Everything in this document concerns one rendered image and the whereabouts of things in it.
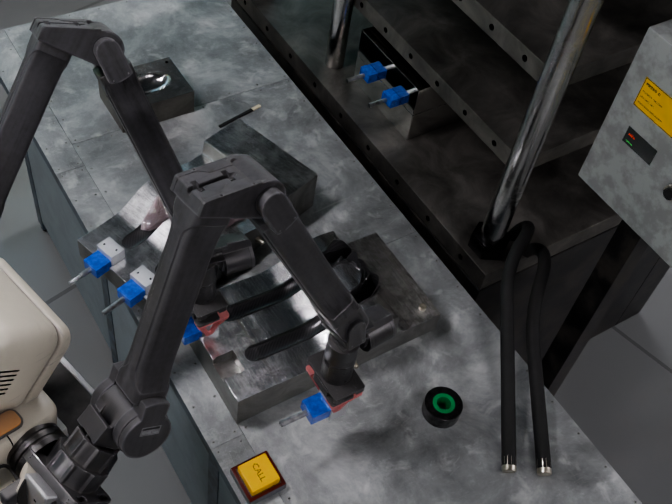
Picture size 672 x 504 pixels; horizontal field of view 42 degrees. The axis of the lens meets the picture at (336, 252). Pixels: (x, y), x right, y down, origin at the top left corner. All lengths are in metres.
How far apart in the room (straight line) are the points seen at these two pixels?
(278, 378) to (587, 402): 1.46
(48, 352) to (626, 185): 1.20
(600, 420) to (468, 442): 1.17
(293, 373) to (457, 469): 0.38
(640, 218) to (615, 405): 1.20
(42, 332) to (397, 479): 0.81
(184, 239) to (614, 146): 1.06
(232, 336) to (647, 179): 0.90
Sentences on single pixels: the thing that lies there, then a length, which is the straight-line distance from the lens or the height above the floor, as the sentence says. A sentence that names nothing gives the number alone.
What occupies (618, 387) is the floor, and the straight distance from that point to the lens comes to 3.07.
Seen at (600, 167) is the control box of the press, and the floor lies 1.13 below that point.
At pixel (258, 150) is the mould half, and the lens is 2.12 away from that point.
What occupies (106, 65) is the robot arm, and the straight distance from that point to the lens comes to 1.43.
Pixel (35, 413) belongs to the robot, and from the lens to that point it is 1.36.
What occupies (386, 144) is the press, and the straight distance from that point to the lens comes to 2.36.
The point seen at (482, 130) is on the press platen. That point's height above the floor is 1.02.
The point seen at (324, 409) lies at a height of 0.95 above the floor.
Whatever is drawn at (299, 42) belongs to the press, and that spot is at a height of 0.78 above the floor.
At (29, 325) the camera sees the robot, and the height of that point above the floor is 1.36.
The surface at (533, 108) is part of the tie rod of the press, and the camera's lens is 1.86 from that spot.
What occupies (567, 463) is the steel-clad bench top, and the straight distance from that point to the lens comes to 1.90.
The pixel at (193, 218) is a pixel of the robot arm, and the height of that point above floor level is 1.55.
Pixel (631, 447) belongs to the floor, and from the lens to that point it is 2.97.
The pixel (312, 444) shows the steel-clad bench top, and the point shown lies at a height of 0.80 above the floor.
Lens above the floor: 2.39
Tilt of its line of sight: 50 degrees down
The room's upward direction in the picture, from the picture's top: 11 degrees clockwise
